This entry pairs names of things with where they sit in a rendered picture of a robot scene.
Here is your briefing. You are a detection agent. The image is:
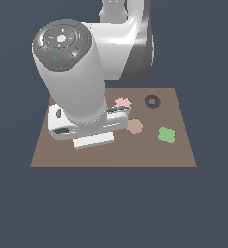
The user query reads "tan hexagon piece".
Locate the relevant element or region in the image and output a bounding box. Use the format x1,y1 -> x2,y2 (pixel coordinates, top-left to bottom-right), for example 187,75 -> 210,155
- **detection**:
125,118 -> 144,135

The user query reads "brown board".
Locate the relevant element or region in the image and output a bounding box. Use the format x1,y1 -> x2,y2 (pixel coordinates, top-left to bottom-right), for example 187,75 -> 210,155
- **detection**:
30,87 -> 198,169

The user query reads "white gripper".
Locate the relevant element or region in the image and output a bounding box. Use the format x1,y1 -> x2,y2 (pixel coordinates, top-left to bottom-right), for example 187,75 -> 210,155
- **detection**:
47,103 -> 132,151

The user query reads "pink star-shaped piece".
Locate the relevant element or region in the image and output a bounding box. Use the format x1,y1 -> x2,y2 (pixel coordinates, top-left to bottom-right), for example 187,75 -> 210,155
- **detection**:
114,97 -> 133,109

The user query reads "dark brown ring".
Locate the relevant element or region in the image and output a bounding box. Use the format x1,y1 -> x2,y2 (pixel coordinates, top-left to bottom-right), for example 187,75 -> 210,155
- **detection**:
144,94 -> 162,109

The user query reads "green clover-shaped piece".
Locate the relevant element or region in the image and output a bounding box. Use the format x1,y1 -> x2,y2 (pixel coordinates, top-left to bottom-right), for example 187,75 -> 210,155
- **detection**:
157,126 -> 177,144

